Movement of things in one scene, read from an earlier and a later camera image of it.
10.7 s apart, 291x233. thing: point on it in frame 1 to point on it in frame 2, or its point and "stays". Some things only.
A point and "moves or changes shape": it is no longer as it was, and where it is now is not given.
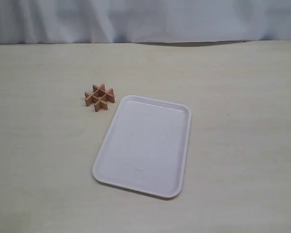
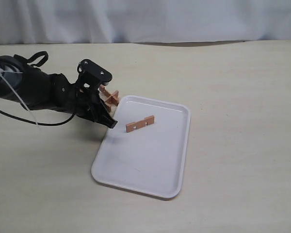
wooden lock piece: (102, 88) stays
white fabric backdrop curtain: (63, 22) stays
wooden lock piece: (108, 96) to (137, 124)
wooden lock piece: (91, 97) moves or changes shape
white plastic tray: (146, 148) stays
